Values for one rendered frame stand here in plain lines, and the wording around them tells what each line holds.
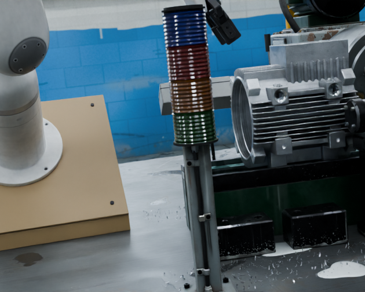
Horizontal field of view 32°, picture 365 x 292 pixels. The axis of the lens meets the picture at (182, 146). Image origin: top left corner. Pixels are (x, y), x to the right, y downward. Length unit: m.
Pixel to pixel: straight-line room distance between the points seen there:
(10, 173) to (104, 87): 5.31
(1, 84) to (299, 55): 0.54
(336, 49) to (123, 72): 5.53
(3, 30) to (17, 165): 0.40
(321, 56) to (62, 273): 0.60
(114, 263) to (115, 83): 5.57
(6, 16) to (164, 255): 0.48
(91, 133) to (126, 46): 5.26
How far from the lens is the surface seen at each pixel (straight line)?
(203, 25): 0.88
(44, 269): 1.18
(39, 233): 1.31
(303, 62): 1.20
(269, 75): 1.19
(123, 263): 1.14
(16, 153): 1.33
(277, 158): 1.19
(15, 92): 1.20
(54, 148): 1.40
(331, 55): 1.22
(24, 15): 1.05
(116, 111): 6.69
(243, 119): 1.30
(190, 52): 0.86
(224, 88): 1.44
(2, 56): 1.06
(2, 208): 1.34
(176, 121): 0.88
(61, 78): 6.62
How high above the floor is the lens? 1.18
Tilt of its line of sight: 9 degrees down
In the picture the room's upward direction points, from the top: 6 degrees counter-clockwise
